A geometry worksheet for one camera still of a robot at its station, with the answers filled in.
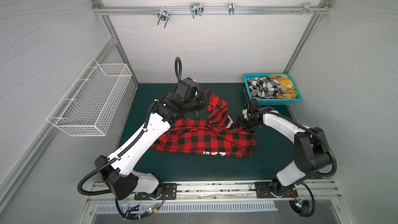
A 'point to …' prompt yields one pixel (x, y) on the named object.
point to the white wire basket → (93, 105)
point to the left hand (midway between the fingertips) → (213, 96)
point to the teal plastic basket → (274, 101)
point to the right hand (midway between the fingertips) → (241, 124)
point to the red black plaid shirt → (212, 136)
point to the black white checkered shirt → (263, 87)
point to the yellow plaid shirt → (287, 89)
